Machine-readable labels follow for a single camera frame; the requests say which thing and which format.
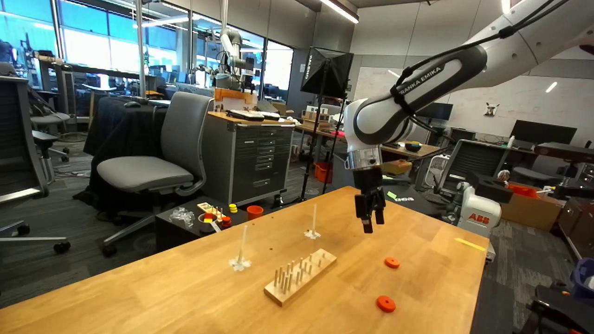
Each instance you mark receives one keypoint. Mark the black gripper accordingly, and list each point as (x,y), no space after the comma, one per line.
(368,185)

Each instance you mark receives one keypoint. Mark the orange plastic disc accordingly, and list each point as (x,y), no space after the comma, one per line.
(385,302)
(392,261)

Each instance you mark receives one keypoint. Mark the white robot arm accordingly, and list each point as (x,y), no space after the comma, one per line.
(433,80)

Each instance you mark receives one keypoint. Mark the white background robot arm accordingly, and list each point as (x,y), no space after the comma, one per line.
(232,57)

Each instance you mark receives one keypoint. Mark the wooden peg board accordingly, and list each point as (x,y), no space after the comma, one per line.
(303,278)

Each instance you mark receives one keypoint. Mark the clear peg stand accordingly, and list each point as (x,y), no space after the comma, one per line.
(312,234)
(240,263)

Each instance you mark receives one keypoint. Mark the orange bucket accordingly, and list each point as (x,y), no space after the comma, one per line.
(323,172)

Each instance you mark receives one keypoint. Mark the yellow tape strip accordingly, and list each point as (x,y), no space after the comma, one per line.
(470,243)

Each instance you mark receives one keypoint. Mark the white ABB controller box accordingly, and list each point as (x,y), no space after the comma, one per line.
(477,215)

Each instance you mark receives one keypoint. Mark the tilted black monitor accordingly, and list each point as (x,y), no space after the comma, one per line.
(474,163)

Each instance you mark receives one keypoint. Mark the orange cup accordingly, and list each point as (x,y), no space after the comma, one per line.
(255,211)

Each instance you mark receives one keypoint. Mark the grey drawer cabinet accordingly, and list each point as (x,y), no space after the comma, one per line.
(247,159)

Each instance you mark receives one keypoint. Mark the yellow cap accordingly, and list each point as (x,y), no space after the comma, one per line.
(232,208)

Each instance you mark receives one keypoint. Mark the black light panel on stand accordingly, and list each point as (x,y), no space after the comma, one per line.
(327,74)

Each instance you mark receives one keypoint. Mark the small red parts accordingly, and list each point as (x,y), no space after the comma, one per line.
(219,221)

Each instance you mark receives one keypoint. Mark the cardboard box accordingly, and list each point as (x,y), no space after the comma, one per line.
(531,211)

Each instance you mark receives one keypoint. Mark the flat keyboard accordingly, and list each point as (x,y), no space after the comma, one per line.
(253,113)

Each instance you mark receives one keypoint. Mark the small dotted wooden block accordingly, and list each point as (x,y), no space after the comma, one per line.
(210,208)

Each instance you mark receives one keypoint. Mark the wooden box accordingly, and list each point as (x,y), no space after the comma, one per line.
(234,98)

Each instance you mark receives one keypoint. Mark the low black side table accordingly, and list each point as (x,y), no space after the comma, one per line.
(186,230)

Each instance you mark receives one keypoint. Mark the wide black monitor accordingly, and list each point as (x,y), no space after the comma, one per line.
(542,132)

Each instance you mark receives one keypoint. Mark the clear plastic container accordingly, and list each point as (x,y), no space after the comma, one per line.
(182,215)

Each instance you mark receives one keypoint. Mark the blue bin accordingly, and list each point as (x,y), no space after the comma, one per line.
(585,278)

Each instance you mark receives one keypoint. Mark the grey office chair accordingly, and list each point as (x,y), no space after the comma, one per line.
(149,172)

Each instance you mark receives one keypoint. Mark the black draped cloth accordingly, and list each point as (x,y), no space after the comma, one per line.
(117,141)

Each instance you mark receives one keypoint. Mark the black office chair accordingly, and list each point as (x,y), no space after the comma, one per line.
(21,159)

